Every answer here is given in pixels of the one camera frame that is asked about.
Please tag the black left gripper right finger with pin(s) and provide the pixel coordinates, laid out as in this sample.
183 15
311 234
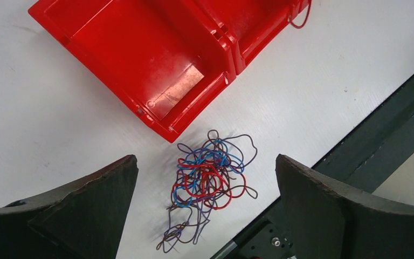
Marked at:
330 219

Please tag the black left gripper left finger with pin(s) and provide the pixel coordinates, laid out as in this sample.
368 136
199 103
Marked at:
81 219

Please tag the left red plastic bin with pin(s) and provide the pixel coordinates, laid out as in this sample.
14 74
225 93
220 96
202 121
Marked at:
165 60

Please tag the red plastic bin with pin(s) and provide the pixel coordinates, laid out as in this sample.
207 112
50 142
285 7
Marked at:
165 60
249 26

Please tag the middle red plastic bin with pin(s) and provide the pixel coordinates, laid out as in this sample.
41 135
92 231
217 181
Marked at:
249 26

